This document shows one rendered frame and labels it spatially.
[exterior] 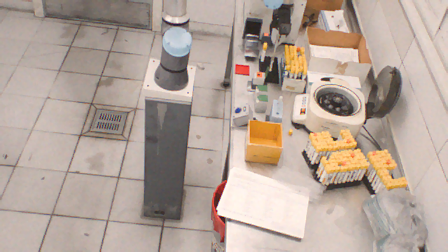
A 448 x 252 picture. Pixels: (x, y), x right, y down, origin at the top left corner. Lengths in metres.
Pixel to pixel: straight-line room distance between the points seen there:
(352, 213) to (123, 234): 1.31
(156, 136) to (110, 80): 1.37
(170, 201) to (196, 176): 0.38
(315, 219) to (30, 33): 2.89
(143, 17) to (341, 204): 2.59
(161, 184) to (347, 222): 1.05
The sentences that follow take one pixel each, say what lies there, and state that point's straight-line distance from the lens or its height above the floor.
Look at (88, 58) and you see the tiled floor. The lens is 3.71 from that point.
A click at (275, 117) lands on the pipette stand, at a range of 1.90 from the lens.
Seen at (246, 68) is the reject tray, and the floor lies 0.88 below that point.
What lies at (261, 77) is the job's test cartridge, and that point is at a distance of 2.11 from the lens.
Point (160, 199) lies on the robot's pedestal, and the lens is 2.57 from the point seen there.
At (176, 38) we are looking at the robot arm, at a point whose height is 1.14.
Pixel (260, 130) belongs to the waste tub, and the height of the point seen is 0.93.
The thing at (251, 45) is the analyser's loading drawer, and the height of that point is 0.92.
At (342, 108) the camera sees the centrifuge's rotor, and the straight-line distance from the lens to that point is 2.03.
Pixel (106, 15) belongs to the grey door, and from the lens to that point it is 4.02.
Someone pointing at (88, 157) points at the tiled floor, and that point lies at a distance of 2.99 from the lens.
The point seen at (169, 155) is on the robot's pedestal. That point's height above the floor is 0.53.
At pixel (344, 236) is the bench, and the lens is 1.74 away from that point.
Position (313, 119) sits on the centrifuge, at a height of 0.96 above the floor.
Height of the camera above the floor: 2.25
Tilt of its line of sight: 44 degrees down
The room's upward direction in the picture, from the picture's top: 10 degrees clockwise
